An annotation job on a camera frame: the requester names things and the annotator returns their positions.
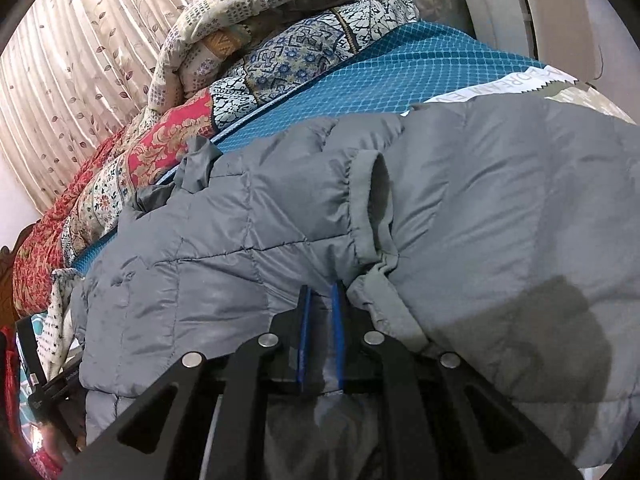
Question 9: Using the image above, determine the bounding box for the teal lattice mattress cover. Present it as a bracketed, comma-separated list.
[65, 20, 551, 271]

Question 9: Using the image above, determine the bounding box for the wooden headboard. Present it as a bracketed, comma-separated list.
[0, 245, 21, 326]

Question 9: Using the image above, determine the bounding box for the white air cooler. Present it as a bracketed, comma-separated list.
[450, 0, 601, 91]

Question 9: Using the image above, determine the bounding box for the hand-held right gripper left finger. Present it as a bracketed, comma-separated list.
[60, 285, 313, 480]

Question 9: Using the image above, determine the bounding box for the beige leaf print curtain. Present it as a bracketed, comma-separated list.
[0, 0, 241, 216]

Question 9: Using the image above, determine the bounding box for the blue and white patterned quilt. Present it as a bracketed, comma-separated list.
[207, 0, 421, 133]

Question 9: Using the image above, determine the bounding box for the grey puffer jacket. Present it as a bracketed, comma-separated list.
[70, 92, 640, 480]

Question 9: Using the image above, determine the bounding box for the red floral quilt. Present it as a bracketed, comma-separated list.
[12, 89, 216, 318]

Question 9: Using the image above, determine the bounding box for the beige patterned folded quilt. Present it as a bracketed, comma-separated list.
[147, 0, 378, 113]

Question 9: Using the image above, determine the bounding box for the cream dotted fleece blanket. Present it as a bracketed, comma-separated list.
[37, 267, 83, 376]

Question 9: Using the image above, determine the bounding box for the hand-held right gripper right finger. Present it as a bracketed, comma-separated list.
[330, 280, 583, 480]

